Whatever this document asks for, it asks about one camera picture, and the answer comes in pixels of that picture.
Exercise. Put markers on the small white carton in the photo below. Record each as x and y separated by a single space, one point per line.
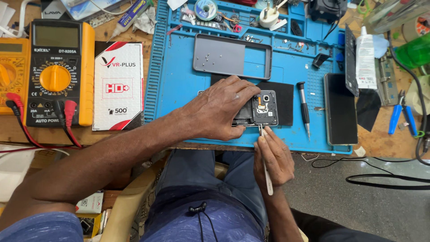
90 202

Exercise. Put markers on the white metal tweezers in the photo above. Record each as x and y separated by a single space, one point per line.
268 181

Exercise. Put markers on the white adhesive bottle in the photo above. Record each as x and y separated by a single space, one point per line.
366 60

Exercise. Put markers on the light blue cloth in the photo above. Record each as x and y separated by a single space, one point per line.
381 45

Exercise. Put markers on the clear plastic cover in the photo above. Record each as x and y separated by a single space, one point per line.
393 13

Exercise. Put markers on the crumpled white tissue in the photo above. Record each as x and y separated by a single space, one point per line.
145 20

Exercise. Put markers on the red multimeter probe lead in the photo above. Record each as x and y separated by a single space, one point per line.
70 112

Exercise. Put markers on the black oval rubber part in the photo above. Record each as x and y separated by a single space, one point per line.
296 27

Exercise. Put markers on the black phone back cover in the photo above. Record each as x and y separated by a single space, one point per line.
351 64

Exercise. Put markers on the person's right hand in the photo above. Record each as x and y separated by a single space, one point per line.
275 164

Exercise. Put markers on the green plastic bottle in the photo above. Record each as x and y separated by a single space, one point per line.
415 52

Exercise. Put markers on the black and yellow multimeter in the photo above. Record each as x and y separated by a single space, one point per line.
57 74

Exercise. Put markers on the black cloth piece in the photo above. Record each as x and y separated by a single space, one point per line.
368 109

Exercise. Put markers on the black precision screwdriver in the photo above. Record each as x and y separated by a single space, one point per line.
304 107

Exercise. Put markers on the black smartphone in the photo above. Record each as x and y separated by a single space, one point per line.
265 109

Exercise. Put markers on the small black plastic part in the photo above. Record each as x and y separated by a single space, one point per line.
319 59

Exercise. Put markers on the black work pad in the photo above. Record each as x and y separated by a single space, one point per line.
285 100

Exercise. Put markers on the group of small silver screws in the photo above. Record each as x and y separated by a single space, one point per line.
205 60

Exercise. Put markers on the person's left hand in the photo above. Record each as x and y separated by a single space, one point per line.
215 111

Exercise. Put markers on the black neckband earphone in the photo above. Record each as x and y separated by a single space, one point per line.
198 209

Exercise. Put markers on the tape roll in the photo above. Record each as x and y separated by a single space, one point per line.
418 28

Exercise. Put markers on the black phone display panel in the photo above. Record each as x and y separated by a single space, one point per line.
341 109

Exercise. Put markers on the person's blue jeans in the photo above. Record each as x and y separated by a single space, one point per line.
198 171

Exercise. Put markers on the black fan device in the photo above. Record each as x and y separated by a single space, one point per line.
327 10

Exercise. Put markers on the white round power plug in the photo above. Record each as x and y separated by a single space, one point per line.
268 17

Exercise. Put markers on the blue silicone repair mat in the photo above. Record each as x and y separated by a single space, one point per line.
174 84

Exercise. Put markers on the metal clamp tool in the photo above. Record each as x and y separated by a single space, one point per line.
386 77

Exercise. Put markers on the glue tube with blue label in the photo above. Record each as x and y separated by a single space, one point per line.
131 16

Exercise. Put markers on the person's blue shirt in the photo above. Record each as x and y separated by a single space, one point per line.
215 221

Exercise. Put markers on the grey phone case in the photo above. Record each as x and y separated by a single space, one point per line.
218 53

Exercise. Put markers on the white box with red print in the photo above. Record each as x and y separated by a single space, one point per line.
117 87

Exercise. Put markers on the black multimeter probe lead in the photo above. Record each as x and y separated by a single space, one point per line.
59 109

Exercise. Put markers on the white plastic container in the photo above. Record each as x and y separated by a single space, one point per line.
13 171

